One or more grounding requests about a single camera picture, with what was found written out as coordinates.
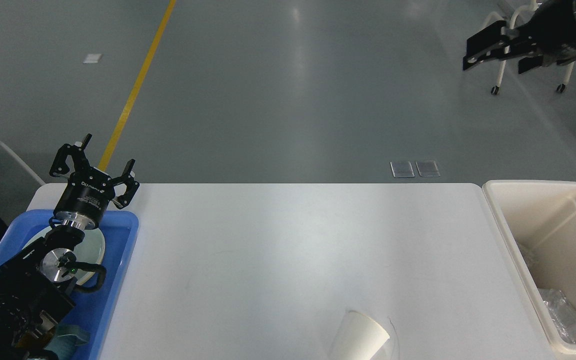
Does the floor socket plate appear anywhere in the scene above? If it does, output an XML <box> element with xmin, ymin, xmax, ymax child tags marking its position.
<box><xmin>390</xmin><ymin>161</ymin><xmax>416</xmax><ymax>179</ymax></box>
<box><xmin>414</xmin><ymin>160</ymin><xmax>441</xmax><ymax>178</ymax></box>

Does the blue plastic tray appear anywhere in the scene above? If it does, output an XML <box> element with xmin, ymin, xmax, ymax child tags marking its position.
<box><xmin>0</xmin><ymin>209</ymin><xmax>139</xmax><ymax>360</ymax></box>

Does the floor socket plate left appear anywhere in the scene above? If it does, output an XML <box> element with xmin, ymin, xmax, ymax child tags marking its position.
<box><xmin>390</xmin><ymin>161</ymin><xmax>416</xmax><ymax>179</ymax></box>

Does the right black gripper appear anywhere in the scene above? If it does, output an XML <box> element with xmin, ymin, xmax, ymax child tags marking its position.
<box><xmin>462</xmin><ymin>0</ymin><xmax>576</xmax><ymax>75</ymax></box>

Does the floor socket plate right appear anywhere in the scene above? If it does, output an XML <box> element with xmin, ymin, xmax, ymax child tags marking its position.
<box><xmin>414</xmin><ymin>160</ymin><xmax>441</xmax><ymax>178</ymax></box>

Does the teal mug yellow inside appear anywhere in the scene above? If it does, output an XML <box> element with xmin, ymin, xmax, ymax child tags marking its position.
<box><xmin>15</xmin><ymin>324</ymin><xmax>90</xmax><ymax>360</ymax></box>

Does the foil tray container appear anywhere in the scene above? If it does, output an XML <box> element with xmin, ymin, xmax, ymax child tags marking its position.
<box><xmin>538</xmin><ymin>288</ymin><xmax>576</xmax><ymax>345</ymax></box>

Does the white paper cup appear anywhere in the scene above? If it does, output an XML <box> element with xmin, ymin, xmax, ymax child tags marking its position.
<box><xmin>327</xmin><ymin>310</ymin><xmax>393</xmax><ymax>360</ymax></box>

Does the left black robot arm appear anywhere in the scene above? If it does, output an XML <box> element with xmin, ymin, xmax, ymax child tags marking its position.
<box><xmin>0</xmin><ymin>134</ymin><xmax>141</xmax><ymax>360</ymax></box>

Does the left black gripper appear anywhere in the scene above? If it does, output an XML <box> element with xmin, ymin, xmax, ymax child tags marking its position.
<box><xmin>49</xmin><ymin>133</ymin><xmax>141</xmax><ymax>230</ymax></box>

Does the white office chair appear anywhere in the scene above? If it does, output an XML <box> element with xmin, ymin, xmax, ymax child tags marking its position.
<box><xmin>483</xmin><ymin>0</ymin><xmax>576</xmax><ymax>96</ymax></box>

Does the beige plastic bin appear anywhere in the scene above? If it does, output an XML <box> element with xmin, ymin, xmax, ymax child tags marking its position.
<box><xmin>482</xmin><ymin>180</ymin><xmax>576</xmax><ymax>360</ymax></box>

